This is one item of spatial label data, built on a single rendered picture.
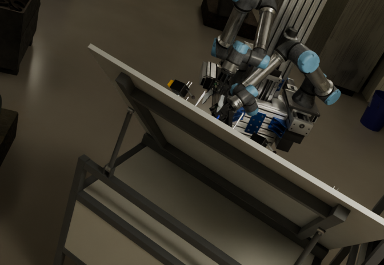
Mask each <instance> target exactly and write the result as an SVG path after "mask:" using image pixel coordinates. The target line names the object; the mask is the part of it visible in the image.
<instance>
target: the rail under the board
mask: <svg viewBox="0 0 384 265"><path fill-rule="evenodd" d="M142 143H143V144H145V145H146V146H148V147H149V148H151V149H152V150H154V151H155V152H157V153H159V154H160V155H162V156H163V157H165V158H166V159H168V160H169V161H171V162H172V163H174V164H176V165H177V166H178V167H180V168H181V169H183V170H185V171H186V172H188V173H189V174H191V175H192V176H194V177H195V178H197V179H198V180H200V181H201V182H203V183H204V184H206V185H208V186H209V187H211V188H212V189H213V190H215V191H216V192H218V193H220V194H221V195H223V196H224V197H226V198H227V199H229V200H230V201H232V202H233V203H235V204H237V205H238V206H239V207H241V208H243V209H244V210H246V211H247V212H249V213H251V214H252V215H254V216H255V217H256V218H258V219H259V220H261V221H263V222H264V223H266V224H267V225H269V226H270V227H272V228H273V229H275V230H276V231H278V232H279V233H281V234H282V235H284V236H285V237H287V238H289V239H290V240H292V241H293V242H294V243H296V244H298V245H299V246H301V247H302V248H304V249H305V247H306V246H307V245H308V243H309V241H310V240H311V238H310V237H308V238H306V239H304V240H300V239H299V238H297V237H296V236H295V234H294V233H292V232H291V231H289V230H288V229H286V228H284V227H283V226H281V225H280V224H278V223H277V222H275V221H274V220H272V219H270V218H269V217H268V216H266V215H265V214H263V213H261V212H260V211H258V210H257V209H255V208H254V207H252V206H251V205H249V204H247V203H246V202H244V201H243V200H241V199H239V198H238V197H237V196H235V195H234V194H232V193H230V192H229V191H227V190H226V189H224V188H223V187H221V186H220V185H218V184H216V183H215V182H213V181H212V180H210V179H209V178H207V177H206V176H204V175H203V174H201V173H200V172H198V171H197V170H195V169H193V168H192V167H190V166H189V165H187V164H186V163H184V162H183V161H181V160H179V159H178V158H176V157H175V156H173V155H172V154H170V153H169V152H165V151H163V150H162V149H160V147H159V146H158V144H157V143H156V141H155V140H154V138H153V137H152V136H151V135H150V134H148V133H144V135H143V138H142ZM328 252H329V249H327V248H326V247H324V246H323V245H321V244H319V243H318V242H317V243H316V245H315V246H314V247H313V249H312V250H311V251H310V253H312V254H313V255H315V256H316V257H318V258H319V259H320V260H323V259H324V258H325V256H326V255H327V254H328Z"/></svg>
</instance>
